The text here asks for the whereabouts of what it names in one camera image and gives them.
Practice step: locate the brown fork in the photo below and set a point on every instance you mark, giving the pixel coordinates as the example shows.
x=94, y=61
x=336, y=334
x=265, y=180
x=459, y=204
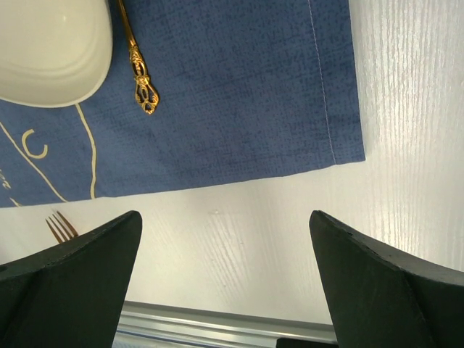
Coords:
x=61, y=228

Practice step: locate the gold metal spoon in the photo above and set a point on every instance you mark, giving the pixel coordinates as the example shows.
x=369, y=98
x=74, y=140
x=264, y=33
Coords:
x=145, y=94

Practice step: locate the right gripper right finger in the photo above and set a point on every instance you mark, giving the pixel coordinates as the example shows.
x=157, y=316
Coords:
x=380, y=296

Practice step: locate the blue fish placemat cloth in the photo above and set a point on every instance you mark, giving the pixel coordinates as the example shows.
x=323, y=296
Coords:
x=247, y=90

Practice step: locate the aluminium rail frame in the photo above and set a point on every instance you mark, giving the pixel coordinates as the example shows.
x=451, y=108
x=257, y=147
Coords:
x=150, y=325

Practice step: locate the cream ceramic plate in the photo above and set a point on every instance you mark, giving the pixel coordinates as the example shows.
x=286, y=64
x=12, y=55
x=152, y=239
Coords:
x=54, y=53

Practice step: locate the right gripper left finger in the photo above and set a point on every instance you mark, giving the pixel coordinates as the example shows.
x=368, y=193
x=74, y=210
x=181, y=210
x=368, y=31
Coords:
x=71, y=294

